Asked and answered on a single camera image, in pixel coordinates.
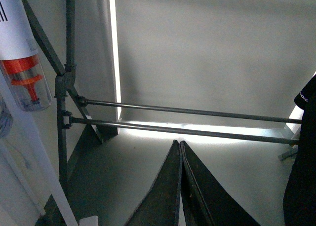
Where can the grey metal clothes rack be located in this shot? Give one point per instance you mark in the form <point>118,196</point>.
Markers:
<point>64,85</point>

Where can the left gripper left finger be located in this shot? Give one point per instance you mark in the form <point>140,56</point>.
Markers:
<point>160,206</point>

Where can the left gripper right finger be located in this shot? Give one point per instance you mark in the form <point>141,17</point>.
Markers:
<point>205,201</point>

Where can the black printed t-shirt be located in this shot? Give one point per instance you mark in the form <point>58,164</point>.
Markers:
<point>299,201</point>

